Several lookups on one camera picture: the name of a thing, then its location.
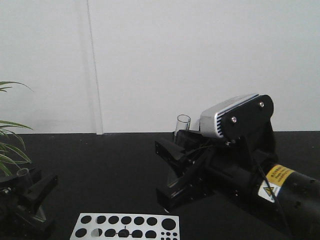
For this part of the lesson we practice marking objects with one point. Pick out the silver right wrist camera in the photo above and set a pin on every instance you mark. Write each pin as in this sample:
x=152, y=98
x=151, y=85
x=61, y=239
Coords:
x=236, y=117

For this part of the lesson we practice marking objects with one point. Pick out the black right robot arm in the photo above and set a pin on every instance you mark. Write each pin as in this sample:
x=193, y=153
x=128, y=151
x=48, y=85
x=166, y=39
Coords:
x=283, y=198

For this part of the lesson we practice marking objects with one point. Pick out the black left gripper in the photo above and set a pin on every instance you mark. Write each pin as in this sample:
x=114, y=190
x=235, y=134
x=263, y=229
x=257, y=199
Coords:
x=21, y=212

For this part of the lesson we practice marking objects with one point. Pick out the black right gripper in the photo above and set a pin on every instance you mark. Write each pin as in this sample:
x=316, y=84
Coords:
x=202, y=169

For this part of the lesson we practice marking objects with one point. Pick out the tall clear glass tube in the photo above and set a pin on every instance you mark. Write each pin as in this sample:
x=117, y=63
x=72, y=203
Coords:
x=182, y=124

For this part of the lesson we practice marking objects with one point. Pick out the white test tube rack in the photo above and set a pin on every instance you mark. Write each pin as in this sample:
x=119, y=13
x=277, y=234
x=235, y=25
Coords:
x=126, y=226

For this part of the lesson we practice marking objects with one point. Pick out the short clear glass tube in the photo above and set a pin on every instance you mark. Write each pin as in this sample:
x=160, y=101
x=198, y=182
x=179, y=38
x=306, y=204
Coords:
x=24, y=177

